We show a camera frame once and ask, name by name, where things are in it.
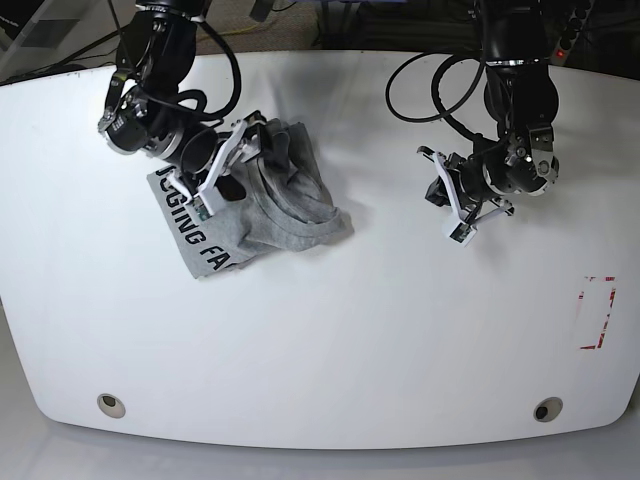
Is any right table cable grommet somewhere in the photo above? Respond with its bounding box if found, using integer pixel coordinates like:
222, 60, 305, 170
533, 397, 564, 423

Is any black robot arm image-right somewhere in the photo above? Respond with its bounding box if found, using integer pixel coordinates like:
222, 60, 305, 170
445, 1, 559, 212

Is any red tape rectangle marking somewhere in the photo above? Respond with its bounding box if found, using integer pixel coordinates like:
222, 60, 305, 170
574, 276, 616, 351

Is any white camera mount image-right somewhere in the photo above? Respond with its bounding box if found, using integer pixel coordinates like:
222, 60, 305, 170
416, 145, 516, 249

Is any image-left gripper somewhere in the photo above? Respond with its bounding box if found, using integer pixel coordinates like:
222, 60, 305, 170
174, 119, 290, 180

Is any left table cable grommet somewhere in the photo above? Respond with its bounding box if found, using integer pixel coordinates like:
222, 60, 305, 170
97, 393, 126, 419

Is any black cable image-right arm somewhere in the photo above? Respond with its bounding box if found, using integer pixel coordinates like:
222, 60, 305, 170
384, 51, 488, 141

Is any yellow cable on floor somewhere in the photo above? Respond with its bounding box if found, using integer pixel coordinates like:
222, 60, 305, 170
219, 18, 281, 39

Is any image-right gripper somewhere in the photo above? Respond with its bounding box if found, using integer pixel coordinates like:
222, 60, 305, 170
425, 154, 499, 210

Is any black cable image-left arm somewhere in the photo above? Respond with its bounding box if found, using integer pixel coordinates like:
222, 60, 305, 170
174, 19, 244, 121

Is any table cable grommet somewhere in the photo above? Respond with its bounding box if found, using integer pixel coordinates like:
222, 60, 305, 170
97, 393, 126, 419
533, 397, 564, 423

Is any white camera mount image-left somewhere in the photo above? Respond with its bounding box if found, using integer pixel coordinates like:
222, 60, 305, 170
167, 110, 269, 225

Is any grey T-shirt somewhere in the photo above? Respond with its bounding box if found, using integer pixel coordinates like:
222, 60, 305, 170
147, 122, 347, 279

